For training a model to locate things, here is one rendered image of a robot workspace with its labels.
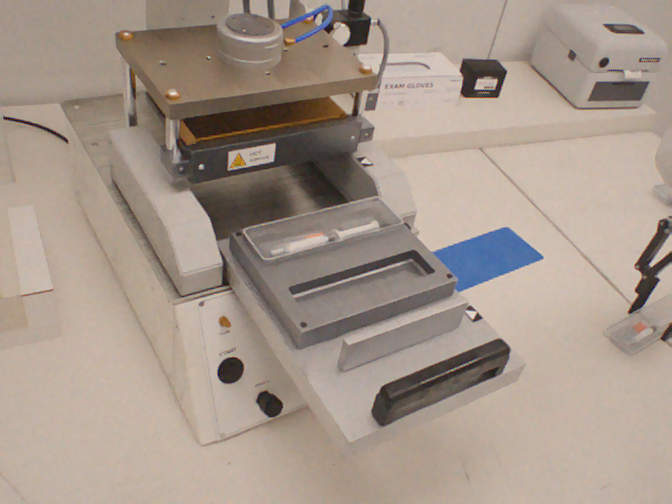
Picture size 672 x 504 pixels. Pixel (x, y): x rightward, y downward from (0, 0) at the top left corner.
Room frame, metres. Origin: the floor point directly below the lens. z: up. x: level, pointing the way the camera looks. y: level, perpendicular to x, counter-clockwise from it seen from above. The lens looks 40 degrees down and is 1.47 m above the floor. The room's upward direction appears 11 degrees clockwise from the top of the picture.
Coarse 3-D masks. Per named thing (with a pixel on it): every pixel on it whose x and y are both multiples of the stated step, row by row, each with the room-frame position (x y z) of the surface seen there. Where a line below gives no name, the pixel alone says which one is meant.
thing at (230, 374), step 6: (234, 360) 0.52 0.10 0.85; (222, 366) 0.51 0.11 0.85; (228, 366) 0.51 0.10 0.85; (234, 366) 0.51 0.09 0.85; (240, 366) 0.51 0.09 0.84; (222, 372) 0.50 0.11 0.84; (228, 372) 0.50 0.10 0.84; (234, 372) 0.51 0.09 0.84; (240, 372) 0.51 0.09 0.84; (222, 378) 0.50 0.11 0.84; (228, 378) 0.50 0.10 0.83; (234, 378) 0.50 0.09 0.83
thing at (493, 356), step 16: (464, 352) 0.45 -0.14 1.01; (480, 352) 0.45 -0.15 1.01; (496, 352) 0.46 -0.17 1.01; (432, 368) 0.42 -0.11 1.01; (448, 368) 0.42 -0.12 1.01; (464, 368) 0.43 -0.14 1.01; (480, 368) 0.44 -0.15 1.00; (496, 368) 0.46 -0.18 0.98; (400, 384) 0.39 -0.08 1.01; (416, 384) 0.40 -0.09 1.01; (432, 384) 0.40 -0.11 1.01; (448, 384) 0.42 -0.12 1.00; (384, 400) 0.38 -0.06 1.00; (400, 400) 0.38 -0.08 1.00; (416, 400) 0.39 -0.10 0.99; (384, 416) 0.38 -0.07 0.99
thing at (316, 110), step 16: (160, 112) 0.74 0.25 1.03; (224, 112) 0.72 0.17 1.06; (240, 112) 0.72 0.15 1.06; (256, 112) 0.73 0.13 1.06; (272, 112) 0.74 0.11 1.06; (288, 112) 0.75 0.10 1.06; (304, 112) 0.75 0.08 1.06; (320, 112) 0.76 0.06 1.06; (336, 112) 0.77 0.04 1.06; (192, 128) 0.67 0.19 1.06; (208, 128) 0.67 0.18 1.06; (224, 128) 0.68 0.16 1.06; (240, 128) 0.69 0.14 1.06; (256, 128) 0.69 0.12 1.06; (272, 128) 0.71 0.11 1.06
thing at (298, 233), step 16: (336, 208) 0.64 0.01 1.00; (352, 208) 0.65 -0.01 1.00; (368, 208) 0.66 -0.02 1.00; (384, 208) 0.66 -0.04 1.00; (272, 224) 0.59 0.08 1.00; (288, 224) 0.60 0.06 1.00; (304, 224) 0.60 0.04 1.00; (320, 224) 0.61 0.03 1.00; (336, 224) 0.61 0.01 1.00; (352, 224) 0.62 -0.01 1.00; (368, 224) 0.62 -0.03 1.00; (384, 224) 0.63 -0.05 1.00; (256, 240) 0.56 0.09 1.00; (272, 240) 0.56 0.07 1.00; (288, 240) 0.57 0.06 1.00; (304, 240) 0.57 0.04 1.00; (320, 240) 0.58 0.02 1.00; (336, 240) 0.58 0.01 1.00; (272, 256) 0.54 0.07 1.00
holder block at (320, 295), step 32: (320, 256) 0.56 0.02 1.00; (352, 256) 0.57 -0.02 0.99; (384, 256) 0.58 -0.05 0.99; (416, 256) 0.60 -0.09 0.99; (288, 288) 0.50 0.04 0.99; (320, 288) 0.53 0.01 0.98; (352, 288) 0.54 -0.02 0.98; (384, 288) 0.55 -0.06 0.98; (416, 288) 0.54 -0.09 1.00; (448, 288) 0.56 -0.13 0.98; (288, 320) 0.47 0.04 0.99; (320, 320) 0.47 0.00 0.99; (352, 320) 0.48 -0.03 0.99
